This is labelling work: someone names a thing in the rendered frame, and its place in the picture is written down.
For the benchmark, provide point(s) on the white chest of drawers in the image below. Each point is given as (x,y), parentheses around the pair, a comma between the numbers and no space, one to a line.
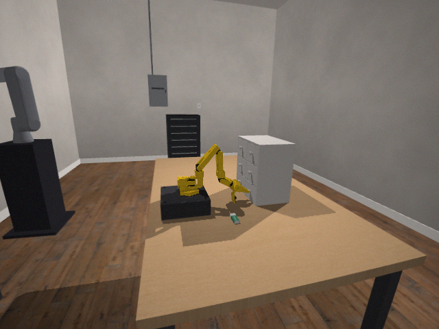
(275,168)

